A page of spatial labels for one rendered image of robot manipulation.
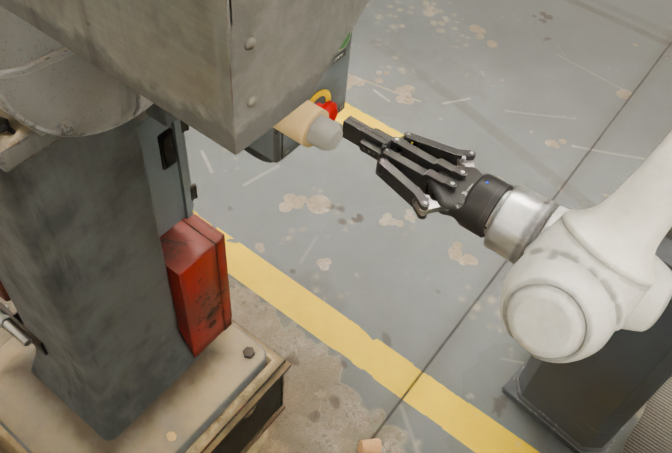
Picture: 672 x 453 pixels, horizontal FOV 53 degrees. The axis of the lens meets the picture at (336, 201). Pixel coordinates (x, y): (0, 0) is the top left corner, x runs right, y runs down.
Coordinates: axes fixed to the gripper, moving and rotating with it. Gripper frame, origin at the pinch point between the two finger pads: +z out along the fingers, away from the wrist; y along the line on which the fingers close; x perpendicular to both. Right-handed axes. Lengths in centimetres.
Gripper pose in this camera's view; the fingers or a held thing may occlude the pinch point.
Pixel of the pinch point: (366, 137)
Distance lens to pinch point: 92.0
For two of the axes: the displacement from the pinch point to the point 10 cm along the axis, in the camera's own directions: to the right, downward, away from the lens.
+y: 6.1, -5.7, 5.5
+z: -7.9, -4.9, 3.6
